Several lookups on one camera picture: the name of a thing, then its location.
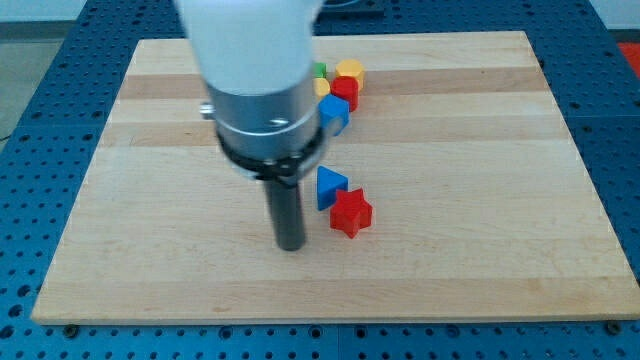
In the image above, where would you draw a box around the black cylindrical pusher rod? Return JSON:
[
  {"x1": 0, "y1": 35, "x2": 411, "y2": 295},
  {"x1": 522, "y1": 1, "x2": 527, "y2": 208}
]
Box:
[{"x1": 264, "y1": 180, "x2": 306, "y2": 251}]

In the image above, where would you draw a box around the blue triangle block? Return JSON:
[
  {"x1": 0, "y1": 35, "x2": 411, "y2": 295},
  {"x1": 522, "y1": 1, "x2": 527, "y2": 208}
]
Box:
[{"x1": 316, "y1": 166, "x2": 349, "y2": 211}]

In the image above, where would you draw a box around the red star block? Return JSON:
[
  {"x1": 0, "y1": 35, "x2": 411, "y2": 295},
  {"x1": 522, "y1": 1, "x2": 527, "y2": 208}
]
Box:
[{"x1": 330, "y1": 188, "x2": 373, "y2": 239}]

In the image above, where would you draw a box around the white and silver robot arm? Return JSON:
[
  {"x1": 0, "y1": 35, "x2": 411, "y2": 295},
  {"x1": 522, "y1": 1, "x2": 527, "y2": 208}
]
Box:
[{"x1": 175, "y1": 0, "x2": 329, "y2": 251}]

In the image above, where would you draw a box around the yellow round block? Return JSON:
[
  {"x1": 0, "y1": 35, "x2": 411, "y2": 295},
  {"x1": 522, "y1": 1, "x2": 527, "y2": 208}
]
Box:
[{"x1": 313, "y1": 77, "x2": 331, "y2": 100}]

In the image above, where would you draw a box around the red cylinder block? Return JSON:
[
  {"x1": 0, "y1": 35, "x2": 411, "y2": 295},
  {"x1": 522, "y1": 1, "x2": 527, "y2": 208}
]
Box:
[{"x1": 330, "y1": 76, "x2": 359, "y2": 112}]

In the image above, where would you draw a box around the green block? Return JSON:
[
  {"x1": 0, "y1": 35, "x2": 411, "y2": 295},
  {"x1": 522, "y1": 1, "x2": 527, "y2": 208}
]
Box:
[{"x1": 313, "y1": 62, "x2": 327, "y2": 78}]

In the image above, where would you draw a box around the yellow hexagon block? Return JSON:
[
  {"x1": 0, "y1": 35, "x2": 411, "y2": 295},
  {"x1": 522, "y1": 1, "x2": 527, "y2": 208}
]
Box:
[{"x1": 335, "y1": 59, "x2": 366, "y2": 90}]

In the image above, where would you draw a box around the wooden board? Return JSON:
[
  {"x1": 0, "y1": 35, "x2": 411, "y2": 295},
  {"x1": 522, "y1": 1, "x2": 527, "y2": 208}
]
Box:
[{"x1": 31, "y1": 32, "x2": 639, "y2": 325}]

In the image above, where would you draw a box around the red object at right edge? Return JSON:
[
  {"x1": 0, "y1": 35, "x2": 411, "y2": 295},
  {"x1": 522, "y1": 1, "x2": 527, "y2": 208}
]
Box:
[{"x1": 618, "y1": 42, "x2": 640, "y2": 78}]

